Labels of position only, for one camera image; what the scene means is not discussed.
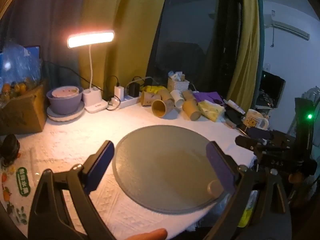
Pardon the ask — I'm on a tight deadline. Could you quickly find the round grey plate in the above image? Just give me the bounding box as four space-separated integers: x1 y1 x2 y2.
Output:
112 125 235 214

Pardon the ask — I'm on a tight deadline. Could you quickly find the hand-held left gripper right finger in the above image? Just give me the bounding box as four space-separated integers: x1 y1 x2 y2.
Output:
203 141 293 240

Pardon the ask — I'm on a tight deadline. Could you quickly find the person's right hand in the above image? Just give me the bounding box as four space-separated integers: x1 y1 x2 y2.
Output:
288 172 304 184

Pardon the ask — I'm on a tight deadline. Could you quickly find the grey curtain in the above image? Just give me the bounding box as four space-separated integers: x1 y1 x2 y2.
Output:
0 0 100 80

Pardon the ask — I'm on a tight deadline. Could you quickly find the cardboard box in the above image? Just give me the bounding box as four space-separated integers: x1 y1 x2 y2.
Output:
0 80 49 135

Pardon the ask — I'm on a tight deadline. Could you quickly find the white woven basket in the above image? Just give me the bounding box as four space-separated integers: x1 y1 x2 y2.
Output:
167 71 190 92

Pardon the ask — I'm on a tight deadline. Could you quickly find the white air conditioner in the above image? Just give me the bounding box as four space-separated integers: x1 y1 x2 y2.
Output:
262 0 310 40

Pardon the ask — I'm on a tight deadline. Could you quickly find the white paper cup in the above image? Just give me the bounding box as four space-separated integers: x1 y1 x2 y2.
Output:
170 89 185 108

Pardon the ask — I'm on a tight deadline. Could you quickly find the dark window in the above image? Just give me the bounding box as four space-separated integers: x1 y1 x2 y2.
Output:
146 0 244 98

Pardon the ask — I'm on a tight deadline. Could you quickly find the blue plastic fruit bag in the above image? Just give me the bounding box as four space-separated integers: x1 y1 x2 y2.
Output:
0 42 43 100

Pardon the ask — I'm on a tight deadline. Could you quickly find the yellow curtain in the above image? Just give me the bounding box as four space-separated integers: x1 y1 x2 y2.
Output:
226 0 260 110
79 0 170 98

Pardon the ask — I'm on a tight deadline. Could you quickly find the white desk lamp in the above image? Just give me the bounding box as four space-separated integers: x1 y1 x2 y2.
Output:
67 29 115 113

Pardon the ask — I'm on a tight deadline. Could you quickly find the person's left hand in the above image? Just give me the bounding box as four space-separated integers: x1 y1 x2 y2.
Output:
120 228 168 240

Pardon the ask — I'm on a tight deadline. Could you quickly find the white printed mug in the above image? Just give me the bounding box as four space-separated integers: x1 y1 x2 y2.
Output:
242 109 270 130

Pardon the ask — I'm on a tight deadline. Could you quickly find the black monitor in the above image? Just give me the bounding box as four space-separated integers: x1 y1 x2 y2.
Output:
255 70 286 109

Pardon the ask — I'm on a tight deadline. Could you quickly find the black cable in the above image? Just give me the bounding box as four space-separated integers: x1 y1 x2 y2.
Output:
41 60 92 84
105 76 121 111

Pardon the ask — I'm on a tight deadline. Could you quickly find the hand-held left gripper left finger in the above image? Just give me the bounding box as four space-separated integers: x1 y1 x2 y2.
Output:
27 140 117 240

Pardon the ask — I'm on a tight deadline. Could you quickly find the purple bowl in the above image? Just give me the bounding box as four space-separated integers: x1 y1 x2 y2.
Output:
46 86 84 115

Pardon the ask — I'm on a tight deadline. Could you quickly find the white charger plug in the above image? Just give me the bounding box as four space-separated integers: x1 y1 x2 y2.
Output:
114 85 125 99

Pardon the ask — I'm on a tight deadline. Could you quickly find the white power strip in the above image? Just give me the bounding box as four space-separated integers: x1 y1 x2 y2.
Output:
109 95 143 109

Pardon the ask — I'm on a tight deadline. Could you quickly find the black wallet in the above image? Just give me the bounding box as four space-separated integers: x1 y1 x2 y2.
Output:
225 109 244 124

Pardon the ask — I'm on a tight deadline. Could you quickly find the white tube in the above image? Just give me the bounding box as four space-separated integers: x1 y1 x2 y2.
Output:
223 99 246 115

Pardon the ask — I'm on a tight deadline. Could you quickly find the white textured tablecloth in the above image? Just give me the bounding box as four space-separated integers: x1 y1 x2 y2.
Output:
0 100 258 240

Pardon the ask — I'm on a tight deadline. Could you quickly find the yellow tissue packet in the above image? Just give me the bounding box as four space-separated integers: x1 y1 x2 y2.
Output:
197 99 225 122

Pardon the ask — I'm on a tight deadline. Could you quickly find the clear bag with green label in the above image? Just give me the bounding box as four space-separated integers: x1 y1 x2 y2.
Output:
0 165 35 230

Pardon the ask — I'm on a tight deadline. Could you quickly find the black power adapter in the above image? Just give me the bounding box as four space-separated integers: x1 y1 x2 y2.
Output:
129 82 140 97

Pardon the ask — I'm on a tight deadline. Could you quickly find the pink bowl lid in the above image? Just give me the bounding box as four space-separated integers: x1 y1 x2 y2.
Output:
51 86 80 98

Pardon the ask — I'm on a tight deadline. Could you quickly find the yellow plastic bag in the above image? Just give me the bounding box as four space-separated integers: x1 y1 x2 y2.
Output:
142 85 167 94

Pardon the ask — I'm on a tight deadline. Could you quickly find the small white cup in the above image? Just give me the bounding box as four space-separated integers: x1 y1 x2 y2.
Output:
207 179 225 198

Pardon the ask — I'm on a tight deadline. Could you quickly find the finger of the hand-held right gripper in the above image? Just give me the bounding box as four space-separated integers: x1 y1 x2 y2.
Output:
235 135 268 153
246 127 274 140

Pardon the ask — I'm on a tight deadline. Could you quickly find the brown paper cup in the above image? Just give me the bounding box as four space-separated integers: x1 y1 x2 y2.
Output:
182 99 202 121
139 91 160 106
151 97 175 118
160 89 175 103
182 90 198 100

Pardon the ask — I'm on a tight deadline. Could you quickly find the black round object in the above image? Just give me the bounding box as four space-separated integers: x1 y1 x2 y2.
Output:
0 134 20 167

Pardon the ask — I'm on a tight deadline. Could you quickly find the purple cloth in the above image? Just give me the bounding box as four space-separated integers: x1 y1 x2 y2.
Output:
194 92 225 105

